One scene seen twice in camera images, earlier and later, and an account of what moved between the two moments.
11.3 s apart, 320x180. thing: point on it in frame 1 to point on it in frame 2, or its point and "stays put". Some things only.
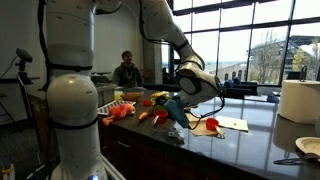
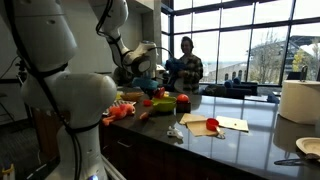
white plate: [309, 144] stays put
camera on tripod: [23, 76] stays put
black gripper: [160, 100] to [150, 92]
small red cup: [147, 103] stays put
